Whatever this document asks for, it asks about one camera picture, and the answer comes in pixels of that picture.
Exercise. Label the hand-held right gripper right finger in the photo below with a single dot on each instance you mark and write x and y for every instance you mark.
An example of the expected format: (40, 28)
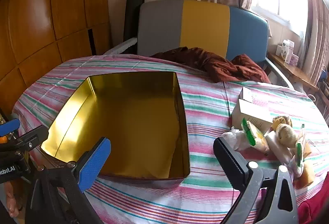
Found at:
(230, 159)

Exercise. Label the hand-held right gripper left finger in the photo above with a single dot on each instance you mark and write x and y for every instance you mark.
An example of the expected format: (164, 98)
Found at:
(95, 162)

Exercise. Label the person's left hand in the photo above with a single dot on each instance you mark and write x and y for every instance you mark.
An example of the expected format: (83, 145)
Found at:
(11, 201)

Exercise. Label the green and yellow snack packet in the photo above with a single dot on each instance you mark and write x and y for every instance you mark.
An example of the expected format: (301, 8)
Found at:
(257, 138)

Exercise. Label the pink and white carton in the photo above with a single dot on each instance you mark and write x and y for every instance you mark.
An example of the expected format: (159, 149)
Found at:
(292, 58)

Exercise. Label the white bed rail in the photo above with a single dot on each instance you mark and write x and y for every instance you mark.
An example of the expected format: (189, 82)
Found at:
(280, 72)
(120, 45)

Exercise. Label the white plastic bag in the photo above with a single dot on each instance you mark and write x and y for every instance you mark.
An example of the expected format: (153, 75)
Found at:
(235, 138)

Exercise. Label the small white carton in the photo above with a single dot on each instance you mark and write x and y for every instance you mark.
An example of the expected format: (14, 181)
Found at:
(279, 50)

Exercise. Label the striped bedsheet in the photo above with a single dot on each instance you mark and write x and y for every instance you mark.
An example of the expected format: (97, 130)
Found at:
(205, 111)

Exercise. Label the reddish brown cloth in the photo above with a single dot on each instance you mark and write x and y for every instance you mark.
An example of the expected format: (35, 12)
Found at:
(218, 64)

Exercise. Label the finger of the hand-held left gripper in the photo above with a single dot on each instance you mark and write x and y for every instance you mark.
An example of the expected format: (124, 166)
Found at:
(28, 140)
(9, 127)

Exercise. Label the grey yellow blue headboard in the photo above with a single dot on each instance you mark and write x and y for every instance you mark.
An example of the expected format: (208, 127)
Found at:
(203, 26)

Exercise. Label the yellow sponge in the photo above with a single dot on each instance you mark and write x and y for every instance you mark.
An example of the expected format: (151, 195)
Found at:
(308, 175)

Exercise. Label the blue container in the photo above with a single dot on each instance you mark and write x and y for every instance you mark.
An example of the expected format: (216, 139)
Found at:
(324, 75)

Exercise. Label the gold metal tin box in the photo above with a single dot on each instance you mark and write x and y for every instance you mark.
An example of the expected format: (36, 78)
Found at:
(128, 123)

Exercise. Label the white rectangular bar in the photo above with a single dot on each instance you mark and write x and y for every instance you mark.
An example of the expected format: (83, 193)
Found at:
(276, 147)

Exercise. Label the wooden shelf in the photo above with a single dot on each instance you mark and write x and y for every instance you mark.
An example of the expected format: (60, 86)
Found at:
(290, 68)

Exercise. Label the green-edged sponge packet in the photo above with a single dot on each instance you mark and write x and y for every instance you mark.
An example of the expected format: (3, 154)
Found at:
(299, 152)

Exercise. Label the white cardboard box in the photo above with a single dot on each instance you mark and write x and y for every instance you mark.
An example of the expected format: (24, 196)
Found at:
(249, 113)

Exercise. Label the red cloth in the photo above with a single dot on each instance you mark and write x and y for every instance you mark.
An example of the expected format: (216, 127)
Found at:
(314, 206)

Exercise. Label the cluttered wooden rack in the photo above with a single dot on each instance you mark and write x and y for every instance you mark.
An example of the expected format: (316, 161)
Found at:
(323, 93)

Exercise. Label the white and purple packet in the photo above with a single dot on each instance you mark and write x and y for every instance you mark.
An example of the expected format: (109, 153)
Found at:
(295, 167)

